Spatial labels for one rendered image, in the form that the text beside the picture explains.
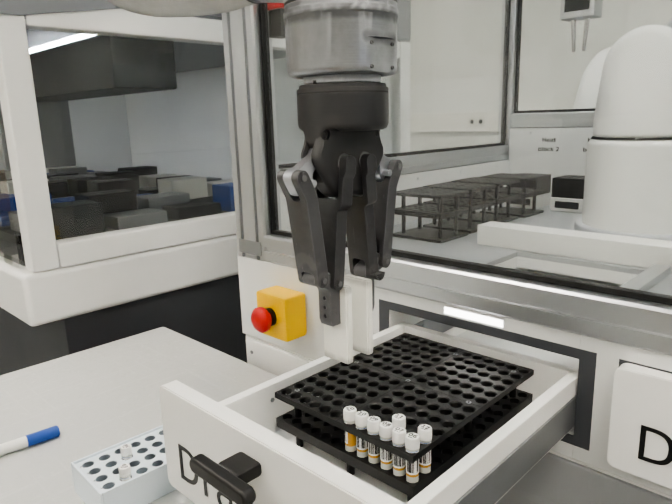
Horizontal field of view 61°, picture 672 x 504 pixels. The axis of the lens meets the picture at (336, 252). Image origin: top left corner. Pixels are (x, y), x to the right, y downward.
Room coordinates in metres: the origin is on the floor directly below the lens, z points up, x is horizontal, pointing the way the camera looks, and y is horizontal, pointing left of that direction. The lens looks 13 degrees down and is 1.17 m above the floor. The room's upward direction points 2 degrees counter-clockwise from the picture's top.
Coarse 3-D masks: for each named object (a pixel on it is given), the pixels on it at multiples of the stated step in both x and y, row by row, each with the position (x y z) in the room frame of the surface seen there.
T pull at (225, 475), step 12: (204, 456) 0.41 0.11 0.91; (240, 456) 0.41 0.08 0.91; (192, 468) 0.41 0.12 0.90; (204, 468) 0.40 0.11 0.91; (216, 468) 0.40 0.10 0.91; (228, 468) 0.40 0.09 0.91; (240, 468) 0.40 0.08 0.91; (252, 468) 0.40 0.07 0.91; (204, 480) 0.40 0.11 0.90; (216, 480) 0.39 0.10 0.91; (228, 480) 0.38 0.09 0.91; (240, 480) 0.38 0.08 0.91; (228, 492) 0.38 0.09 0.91; (240, 492) 0.37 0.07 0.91; (252, 492) 0.37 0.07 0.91
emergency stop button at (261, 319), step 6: (252, 312) 0.84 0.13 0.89; (258, 312) 0.83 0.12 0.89; (264, 312) 0.83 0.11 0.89; (252, 318) 0.84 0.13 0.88; (258, 318) 0.83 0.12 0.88; (264, 318) 0.83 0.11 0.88; (270, 318) 0.83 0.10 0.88; (252, 324) 0.84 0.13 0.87; (258, 324) 0.83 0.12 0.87; (264, 324) 0.83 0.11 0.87; (270, 324) 0.83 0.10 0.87; (258, 330) 0.83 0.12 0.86; (264, 330) 0.83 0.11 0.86
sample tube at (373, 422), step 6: (372, 420) 0.46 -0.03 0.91; (378, 420) 0.46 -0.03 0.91; (372, 426) 0.46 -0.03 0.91; (378, 426) 0.46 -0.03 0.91; (372, 432) 0.47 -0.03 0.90; (378, 432) 0.46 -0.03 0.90; (372, 444) 0.46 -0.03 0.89; (372, 450) 0.46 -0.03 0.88; (378, 450) 0.46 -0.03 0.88; (372, 456) 0.46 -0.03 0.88; (378, 456) 0.46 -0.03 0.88; (372, 462) 0.46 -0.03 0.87; (378, 462) 0.46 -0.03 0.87
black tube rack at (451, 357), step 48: (336, 384) 0.56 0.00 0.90; (384, 384) 0.56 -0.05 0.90; (432, 384) 0.56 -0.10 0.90; (480, 384) 0.55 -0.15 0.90; (288, 432) 0.53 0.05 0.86; (336, 432) 0.51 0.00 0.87; (432, 432) 0.47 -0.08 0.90; (480, 432) 0.51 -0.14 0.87; (384, 480) 0.45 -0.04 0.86; (432, 480) 0.44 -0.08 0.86
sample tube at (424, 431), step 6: (420, 426) 0.45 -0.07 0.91; (426, 426) 0.45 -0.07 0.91; (420, 432) 0.44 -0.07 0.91; (426, 432) 0.44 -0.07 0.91; (420, 438) 0.44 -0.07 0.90; (426, 438) 0.44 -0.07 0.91; (426, 456) 0.44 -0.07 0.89; (420, 462) 0.45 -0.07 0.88; (426, 462) 0.44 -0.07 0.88; (420, 468) 0.45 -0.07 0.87; (426, 468) 0.44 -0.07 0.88
